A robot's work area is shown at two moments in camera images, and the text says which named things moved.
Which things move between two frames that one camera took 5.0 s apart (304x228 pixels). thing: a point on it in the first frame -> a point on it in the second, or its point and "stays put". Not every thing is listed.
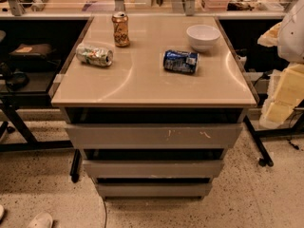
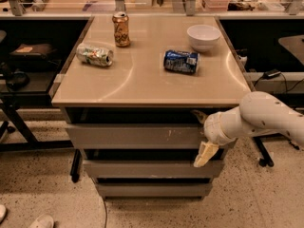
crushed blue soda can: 182,62 stays put
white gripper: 293,35 -> 213,129
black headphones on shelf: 18,81 stays put
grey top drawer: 155,136 stays put
